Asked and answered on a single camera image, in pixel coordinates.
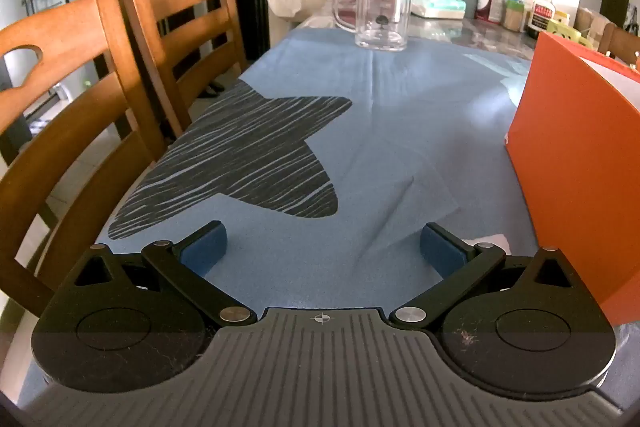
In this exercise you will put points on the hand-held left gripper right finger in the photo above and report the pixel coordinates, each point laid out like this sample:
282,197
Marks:
440,248

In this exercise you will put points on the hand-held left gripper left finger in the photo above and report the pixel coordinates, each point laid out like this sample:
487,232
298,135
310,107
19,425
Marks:
205,248

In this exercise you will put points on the orange cardboard box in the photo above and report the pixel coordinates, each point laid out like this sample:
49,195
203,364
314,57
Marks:
575,157

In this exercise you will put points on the blue tablecloth with dark stars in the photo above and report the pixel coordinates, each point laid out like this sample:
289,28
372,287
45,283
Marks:
400,132

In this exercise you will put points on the wooden chair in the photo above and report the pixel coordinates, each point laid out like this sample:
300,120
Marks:
622,44
200,14
100,57

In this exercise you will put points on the clear glass mug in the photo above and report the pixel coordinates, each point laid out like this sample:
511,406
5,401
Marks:
382,29

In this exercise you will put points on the yellow-green box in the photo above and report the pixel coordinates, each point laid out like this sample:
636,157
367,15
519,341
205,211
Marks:
562,29

